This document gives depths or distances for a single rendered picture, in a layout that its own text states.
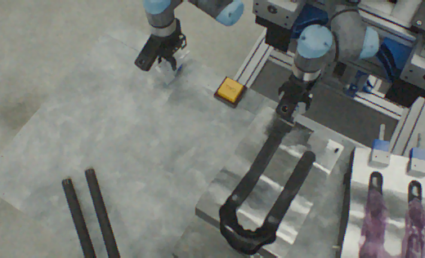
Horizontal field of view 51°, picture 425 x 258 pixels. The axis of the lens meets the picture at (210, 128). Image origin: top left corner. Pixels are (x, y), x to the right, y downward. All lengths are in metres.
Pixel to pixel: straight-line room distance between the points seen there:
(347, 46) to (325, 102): 1.04
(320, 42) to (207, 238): 0.59
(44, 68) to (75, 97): 1.11
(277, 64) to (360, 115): 0.45
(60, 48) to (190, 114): 1.37
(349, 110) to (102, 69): 1.15
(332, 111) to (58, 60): 1.47
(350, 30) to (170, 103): 0.61
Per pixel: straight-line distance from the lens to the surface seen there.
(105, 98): 1.50
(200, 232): 1.25
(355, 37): 1.15
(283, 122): 1.35
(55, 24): 2.77
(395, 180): 1.38
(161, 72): 1.45
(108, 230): 1.27
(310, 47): 1.09
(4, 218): 2.37
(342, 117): 2.14
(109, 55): 1.58
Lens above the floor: 2.09
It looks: 66 degrees down
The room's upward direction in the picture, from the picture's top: 3 degrees counter-clockwise
